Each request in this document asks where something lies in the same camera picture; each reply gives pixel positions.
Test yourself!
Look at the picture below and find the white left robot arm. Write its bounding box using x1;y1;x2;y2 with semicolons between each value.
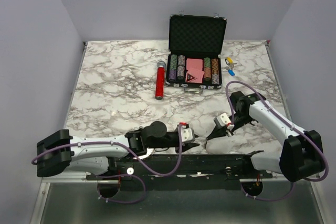
31;121;198;179

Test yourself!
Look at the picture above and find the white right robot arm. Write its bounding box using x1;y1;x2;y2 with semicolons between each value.
206;91;326;182

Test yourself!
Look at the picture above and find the round metal keyring disc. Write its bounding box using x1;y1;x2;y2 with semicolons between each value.
139;148;155;160

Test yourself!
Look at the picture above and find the blue key tag far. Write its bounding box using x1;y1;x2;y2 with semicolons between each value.
228;69;235;76

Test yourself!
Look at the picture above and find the red glitter microphone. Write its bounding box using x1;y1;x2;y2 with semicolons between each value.
155;61;166;100

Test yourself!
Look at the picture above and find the red chip stack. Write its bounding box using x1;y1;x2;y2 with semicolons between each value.
203;67;212;81

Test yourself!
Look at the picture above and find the yellow key tag far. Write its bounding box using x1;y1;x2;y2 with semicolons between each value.
226;57;233;63

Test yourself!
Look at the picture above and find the loose pink playing cards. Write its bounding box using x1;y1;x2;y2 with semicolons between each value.
186;69;204;83

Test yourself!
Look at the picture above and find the black triangular all-in button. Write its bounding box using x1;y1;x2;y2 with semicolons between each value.
186;73;196;82

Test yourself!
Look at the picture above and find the orange black chip stack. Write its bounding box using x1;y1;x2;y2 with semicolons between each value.
211;59;219;75

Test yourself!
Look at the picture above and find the purple chip stack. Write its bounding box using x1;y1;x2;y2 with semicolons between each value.
168;69;176;82

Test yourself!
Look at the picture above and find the green chip stack right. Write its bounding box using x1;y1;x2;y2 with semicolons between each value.
204;57;211;68

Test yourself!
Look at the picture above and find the pink playing card deck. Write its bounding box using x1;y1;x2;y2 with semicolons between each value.
186;58;203;71

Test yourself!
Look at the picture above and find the orange blue lower chip stack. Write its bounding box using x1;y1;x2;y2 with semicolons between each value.
176;65;185;80

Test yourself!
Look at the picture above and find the black poker chip case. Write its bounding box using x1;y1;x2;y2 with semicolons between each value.
165;14;227;93

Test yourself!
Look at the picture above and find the green blue chip stack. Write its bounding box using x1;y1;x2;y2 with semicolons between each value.
170;55;178;70

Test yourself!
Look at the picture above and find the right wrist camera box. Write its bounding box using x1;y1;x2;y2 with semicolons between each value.
214;113;232;128

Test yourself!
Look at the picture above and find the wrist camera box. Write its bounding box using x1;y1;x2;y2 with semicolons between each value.
181;127;195;144
214;113;232;128

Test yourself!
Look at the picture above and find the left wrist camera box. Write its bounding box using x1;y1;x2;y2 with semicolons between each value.
181;127;195;144

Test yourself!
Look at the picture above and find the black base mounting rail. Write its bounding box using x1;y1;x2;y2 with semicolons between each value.
87;154;272;196

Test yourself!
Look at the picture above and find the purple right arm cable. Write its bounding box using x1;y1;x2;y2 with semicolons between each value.
225;80;330;202

